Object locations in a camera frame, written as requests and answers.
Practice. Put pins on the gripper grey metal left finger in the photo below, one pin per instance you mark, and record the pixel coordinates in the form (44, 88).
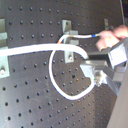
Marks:
(97, 71)

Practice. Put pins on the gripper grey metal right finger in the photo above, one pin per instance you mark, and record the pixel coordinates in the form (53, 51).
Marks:
(114, 55)

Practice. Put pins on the blurred human hand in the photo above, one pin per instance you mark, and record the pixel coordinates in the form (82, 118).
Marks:
(110, 38)

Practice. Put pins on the black perforated breadboard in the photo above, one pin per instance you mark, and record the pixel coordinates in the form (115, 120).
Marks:
(27, 97)

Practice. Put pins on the small grey bracket top right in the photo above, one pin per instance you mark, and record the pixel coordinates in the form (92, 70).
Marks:
(106, 24)

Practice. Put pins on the grey metal cable clip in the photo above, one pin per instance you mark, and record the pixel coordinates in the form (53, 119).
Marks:
(67, 30)

